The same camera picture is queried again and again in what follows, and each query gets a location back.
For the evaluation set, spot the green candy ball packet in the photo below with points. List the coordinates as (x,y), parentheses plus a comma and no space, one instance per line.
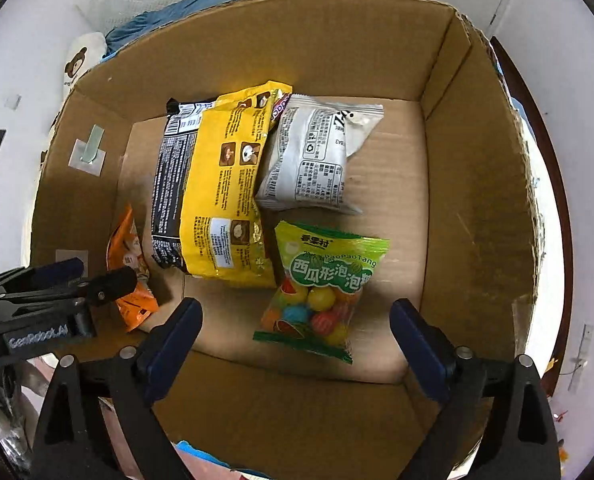
(322,270)

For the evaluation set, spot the cardboard box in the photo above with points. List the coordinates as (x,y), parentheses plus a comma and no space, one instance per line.
(452,210)

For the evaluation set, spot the yellow noodle packet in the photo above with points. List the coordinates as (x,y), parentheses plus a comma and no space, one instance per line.
(227,185)

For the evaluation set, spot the white wall power strip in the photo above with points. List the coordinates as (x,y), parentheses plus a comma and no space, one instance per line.
(580,357)

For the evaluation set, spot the small white wall plate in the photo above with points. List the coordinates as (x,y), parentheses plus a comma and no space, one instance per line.
(12,101)

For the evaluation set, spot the bear print pillow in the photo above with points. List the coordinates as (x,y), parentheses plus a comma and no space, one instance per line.
(84,55)

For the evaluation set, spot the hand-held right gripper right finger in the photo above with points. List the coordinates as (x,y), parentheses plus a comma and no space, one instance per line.
(422,350)

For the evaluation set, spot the blue pillow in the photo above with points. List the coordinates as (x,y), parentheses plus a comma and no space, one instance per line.
(142,27)

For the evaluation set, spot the small orange snack packet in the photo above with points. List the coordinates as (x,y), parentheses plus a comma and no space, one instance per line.
(141,310)

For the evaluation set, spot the white grey snack packet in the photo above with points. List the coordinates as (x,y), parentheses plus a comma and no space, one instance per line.
(307,160)

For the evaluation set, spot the purple snack packet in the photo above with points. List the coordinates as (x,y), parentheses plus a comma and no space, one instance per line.
(280,107)

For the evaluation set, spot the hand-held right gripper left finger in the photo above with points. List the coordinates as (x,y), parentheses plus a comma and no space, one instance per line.
(172,350)

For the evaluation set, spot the black noodle packet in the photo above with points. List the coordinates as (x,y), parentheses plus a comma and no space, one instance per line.
(169,185)

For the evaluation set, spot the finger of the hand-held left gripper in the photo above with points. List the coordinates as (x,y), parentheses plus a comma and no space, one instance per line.
(52,272)
(117,282)

